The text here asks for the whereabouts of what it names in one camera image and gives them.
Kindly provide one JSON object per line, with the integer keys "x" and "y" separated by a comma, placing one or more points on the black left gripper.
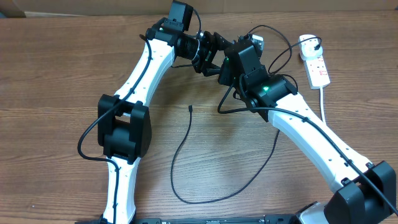
{"x": 204, "y": 64}

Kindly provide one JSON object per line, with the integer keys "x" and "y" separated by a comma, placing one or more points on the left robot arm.
{"x": 124, "y": 128}

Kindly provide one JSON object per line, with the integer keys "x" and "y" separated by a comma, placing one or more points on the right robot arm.
{"x": 363, "y": 192}

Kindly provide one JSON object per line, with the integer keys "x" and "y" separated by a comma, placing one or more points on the white power strip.
{"x": 317, "y": 73}

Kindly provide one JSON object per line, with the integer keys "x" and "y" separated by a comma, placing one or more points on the brown cardboard backdrop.
{"x": 18, "y": 8}

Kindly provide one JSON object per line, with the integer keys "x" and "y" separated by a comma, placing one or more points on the white USB wall charger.
{"x": 310, "y": 47}

